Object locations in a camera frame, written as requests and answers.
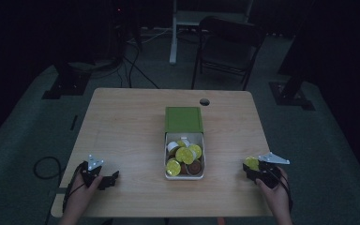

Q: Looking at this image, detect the white floor cable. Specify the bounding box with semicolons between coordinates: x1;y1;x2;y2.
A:
127;27;173;45

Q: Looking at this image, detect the green box sleeve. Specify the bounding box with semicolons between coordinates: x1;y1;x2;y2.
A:
164;106;204;134

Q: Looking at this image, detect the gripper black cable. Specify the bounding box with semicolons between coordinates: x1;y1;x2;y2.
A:
61;160;90;219
270;167;294;214

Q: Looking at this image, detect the black folding chair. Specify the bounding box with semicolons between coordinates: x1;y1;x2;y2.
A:
190;16;267;92

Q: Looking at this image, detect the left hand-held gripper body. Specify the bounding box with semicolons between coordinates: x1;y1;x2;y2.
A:
78;154;108;189

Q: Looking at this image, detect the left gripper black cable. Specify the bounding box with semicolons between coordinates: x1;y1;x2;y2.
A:
61;160;90;219

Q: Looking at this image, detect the white box drawer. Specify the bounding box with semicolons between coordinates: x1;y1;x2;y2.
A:
163;131;206;181

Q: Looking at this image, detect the person's left hand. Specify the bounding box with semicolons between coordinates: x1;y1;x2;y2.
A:
65;171;103;218

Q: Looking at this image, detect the person's right hand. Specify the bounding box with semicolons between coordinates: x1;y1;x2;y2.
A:
255;165;292;218

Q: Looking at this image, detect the black looped floor cable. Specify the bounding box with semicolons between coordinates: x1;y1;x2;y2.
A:
33;156;64;181

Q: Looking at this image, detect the white desk frame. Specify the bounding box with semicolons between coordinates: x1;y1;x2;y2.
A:
169;0;254;66

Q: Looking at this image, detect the dark equipment with red light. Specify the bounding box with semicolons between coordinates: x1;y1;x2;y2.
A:
105;0;143;62

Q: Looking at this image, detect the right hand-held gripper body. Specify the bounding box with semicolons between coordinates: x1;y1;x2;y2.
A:
251;151;291;190

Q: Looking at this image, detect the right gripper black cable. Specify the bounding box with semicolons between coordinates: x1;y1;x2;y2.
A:
270;167;294;214

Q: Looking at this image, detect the black stand base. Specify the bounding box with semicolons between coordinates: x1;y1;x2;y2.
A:
41;61;92;100
268;71;316;112

